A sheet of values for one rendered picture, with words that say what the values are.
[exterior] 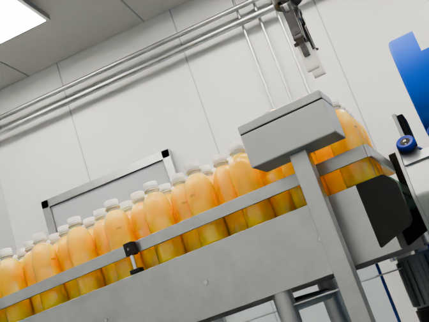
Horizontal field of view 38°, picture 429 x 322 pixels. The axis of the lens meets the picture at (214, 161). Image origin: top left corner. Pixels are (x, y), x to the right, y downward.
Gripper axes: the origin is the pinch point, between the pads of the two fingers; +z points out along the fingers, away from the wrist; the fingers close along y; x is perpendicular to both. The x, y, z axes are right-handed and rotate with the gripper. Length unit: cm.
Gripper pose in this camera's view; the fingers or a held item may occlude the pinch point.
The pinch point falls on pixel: (312, 61)
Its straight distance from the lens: 156.1
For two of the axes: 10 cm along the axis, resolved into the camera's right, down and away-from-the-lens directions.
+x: -8.6, 3.9, 3.4
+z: 3.2, 9.1, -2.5
